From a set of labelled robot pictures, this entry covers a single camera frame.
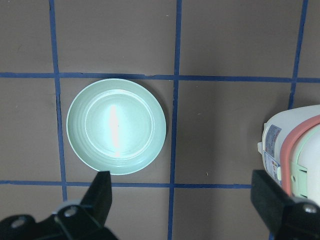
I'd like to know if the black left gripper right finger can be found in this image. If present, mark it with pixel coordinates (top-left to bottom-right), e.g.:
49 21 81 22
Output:
250 170 320 240

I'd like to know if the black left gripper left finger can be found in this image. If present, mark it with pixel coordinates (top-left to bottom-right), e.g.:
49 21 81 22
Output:
0 171 117 240

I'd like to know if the cream rice cooker orange handle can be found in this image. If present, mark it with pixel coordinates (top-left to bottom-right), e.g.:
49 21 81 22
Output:
257 104 320 205

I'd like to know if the left light green plate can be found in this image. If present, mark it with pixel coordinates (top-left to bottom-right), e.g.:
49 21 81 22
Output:
66 78 167 176

